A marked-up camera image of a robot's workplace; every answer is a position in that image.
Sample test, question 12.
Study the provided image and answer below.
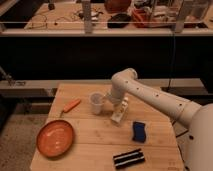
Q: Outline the orange plate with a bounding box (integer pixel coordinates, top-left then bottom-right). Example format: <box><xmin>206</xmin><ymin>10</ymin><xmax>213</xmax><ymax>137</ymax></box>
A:
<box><xmin>36</xmin><ymin>120</ymin><xmax>75</xmax><ymax>158</ymax></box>

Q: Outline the black bowl on bench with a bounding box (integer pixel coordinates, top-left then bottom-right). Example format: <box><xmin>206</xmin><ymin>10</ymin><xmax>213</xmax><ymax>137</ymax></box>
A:
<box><xmin>107</xmin><ymin>13</ymin><xmax>131</xmax><ymax>28</ymax></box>

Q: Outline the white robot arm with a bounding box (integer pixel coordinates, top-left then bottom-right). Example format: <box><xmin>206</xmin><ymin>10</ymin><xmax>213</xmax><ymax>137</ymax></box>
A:
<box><xmin>106</xmin><ymin>68</ymin><xmax>213</xmax><ymax>171</ymax></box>

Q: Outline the white tube bottle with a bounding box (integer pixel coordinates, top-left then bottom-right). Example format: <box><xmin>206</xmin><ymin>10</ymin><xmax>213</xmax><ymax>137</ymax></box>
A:
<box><xmin>111</xmin><ymin>97</ymin><xmax>129</xmax><ymax>123</ymax></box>

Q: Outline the orange container on bench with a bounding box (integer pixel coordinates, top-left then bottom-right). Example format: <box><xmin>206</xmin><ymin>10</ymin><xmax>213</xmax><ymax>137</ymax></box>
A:
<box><xmin>104</xmin><ymin>0</ymin><xmax>131</xmax><ymax>13</ymax></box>

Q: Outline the translucent white cup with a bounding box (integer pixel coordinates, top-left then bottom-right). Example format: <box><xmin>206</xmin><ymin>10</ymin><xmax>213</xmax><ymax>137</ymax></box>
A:
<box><xmin>89</xmin><ymin>92</ymin><xmax>104</xmax><ymax>115</ymax></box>

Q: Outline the black floor cable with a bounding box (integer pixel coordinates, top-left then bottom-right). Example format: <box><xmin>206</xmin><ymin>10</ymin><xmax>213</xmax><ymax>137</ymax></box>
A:
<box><xmin>171</xmin><ymin>119</ymin><xmax>189</xmax><ymax>171</ymax></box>

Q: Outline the black white striped block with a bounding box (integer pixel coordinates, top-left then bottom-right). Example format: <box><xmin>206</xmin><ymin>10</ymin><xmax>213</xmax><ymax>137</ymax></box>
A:
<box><xmin>113</xmin><ymin>149</ymin><xmax>145</xmax><ymax>169</ymax></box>

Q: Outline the red tray on bench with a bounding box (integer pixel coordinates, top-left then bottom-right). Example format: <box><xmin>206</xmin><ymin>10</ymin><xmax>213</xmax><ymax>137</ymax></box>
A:
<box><xmin>132</xmin><ymin>9</ymin><xmax>172</xmax><ymax>28</ymax></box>

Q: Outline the grey metal post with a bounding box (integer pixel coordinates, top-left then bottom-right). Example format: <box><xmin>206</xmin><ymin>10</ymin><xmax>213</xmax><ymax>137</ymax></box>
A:
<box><xmin>82</xmin><ymin>0</ymin><xmax>93</xmax><ymax>34</ymax></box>

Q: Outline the blue sponge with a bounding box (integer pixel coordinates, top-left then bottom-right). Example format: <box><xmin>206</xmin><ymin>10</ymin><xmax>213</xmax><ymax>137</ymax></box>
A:
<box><xmin>133</xmin><ymin>122</ymin><xmax>146</xmax><ymax>143</ymax></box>

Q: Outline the orange handled knife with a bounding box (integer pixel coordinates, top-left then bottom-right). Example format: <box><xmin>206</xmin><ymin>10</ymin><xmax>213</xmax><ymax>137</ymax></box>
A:
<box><xmin>59</xmin><ymin>99</ymin><xmax>81</xmax><ymax>117</ymax></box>

